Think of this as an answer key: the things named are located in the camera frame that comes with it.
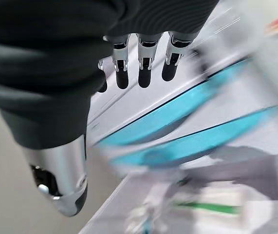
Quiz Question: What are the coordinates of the white box green stripe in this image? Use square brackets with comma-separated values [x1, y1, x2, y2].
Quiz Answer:
[172, 185, 244, 218]

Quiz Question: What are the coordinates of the white medical cart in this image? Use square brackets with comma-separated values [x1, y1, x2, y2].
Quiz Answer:
[87, 0, 278, 158]

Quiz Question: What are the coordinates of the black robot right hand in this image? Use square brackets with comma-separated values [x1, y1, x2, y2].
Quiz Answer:
[0, 0, 220, 217]

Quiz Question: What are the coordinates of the blue white cart drawer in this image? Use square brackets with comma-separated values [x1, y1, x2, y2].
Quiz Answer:
[77, 146, 278, 234]
[111, 104, 278, 169]
[99, 58, 255, 148]

